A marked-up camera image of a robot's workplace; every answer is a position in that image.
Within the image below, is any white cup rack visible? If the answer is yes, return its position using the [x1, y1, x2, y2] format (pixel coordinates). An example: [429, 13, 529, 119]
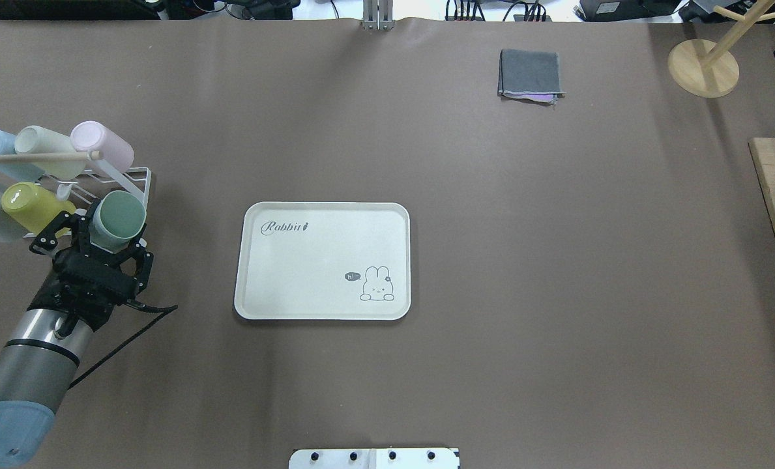
[0, 150, 154, 208]

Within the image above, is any grey folded cloth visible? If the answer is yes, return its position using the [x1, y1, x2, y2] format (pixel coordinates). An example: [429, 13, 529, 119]
[497, 50, 565, 105]

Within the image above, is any cream cup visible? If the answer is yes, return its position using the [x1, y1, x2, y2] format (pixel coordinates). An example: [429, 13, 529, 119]
[14, 125, 87, 180]

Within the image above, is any aluminium frame post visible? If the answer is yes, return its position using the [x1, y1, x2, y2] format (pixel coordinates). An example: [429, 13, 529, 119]
[361, 0, 395, 31]

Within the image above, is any wooden mug tree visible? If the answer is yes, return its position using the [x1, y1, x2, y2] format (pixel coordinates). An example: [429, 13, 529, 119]
[667, 1, 775, 98]

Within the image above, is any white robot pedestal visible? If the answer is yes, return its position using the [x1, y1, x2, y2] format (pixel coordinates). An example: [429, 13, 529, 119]
[288, 448, 461, 468]

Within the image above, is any green cup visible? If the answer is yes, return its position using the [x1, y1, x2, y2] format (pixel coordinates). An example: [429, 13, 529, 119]
[89, 190, 147, 252]

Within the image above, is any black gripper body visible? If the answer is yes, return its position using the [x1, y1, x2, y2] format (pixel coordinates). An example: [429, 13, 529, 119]
[29, 246, 154, 332]

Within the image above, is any pink cup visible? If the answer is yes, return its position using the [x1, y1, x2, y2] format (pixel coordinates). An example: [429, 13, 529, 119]
[70, 120, 134, 173]

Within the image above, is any yellow cup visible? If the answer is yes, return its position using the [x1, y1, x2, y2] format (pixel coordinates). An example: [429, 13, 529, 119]
[0, 182, 76, 235]

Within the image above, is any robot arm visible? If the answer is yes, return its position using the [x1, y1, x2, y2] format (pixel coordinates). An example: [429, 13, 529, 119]
[0, 208, 166, 467]

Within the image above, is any cream tray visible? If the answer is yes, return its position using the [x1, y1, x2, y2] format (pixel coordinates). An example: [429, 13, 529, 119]
[233, 201, 412, 320]

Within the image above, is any blue cup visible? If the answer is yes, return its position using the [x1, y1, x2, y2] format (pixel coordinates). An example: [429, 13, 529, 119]
[0, 130, 44, 183]

